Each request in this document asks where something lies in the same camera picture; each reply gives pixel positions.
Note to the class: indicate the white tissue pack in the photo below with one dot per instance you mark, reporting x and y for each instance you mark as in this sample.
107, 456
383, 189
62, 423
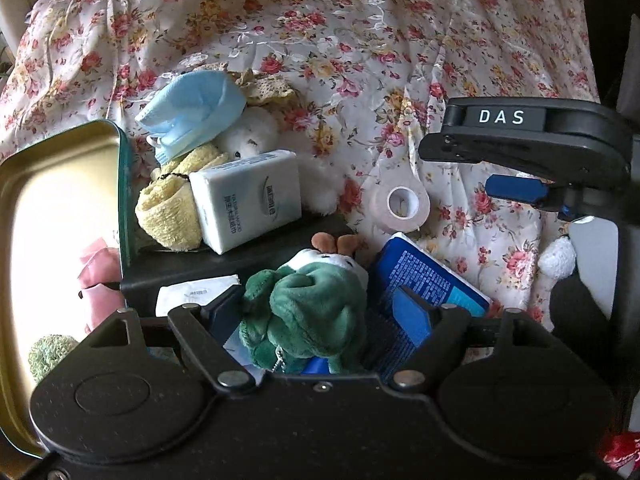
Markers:
241, 200

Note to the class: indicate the beige tape roll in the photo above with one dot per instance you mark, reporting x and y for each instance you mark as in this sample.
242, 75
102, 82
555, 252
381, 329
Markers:
400, 204

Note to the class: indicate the green plush toy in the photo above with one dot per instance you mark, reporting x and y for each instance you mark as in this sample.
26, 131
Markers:
291, 316

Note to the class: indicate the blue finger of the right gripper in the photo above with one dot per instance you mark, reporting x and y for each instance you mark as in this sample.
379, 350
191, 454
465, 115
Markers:
530, 191

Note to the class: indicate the white teddy bear plush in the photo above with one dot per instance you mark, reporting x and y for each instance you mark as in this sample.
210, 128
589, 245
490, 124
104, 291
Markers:
256, 134

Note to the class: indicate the gold metal tin box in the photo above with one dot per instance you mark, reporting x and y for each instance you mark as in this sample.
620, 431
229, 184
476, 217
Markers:
57, 197

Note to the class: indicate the yellow rolled towel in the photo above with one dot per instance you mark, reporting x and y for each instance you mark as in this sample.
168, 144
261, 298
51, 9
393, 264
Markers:
166, 209

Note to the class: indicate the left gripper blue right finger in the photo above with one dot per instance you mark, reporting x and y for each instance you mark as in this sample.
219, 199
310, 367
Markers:
438, 335

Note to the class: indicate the black white penguin plush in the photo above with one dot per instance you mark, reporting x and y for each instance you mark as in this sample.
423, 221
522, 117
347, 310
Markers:
583, 267

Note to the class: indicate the black box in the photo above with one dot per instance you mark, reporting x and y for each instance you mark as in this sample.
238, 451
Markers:
152, 269

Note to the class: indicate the small white wipe packet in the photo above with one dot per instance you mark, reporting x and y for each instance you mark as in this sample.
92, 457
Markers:
201, 292

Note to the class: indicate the floral pink bedspread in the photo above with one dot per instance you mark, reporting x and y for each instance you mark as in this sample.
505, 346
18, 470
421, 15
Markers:
370, 79

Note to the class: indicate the beige crochet lace doily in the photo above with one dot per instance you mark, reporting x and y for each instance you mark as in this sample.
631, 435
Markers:
259, 89

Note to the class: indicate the pink soft cloth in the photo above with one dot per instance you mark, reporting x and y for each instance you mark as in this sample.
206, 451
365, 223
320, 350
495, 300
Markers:
99, 279

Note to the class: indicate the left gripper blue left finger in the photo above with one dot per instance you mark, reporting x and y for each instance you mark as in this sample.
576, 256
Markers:
202, 333

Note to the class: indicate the green knitted ball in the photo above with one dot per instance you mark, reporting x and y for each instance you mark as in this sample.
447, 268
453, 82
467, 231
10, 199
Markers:
47, 353

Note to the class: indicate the blue tissue packet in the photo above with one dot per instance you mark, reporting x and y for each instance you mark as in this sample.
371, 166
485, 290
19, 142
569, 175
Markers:
401, 262

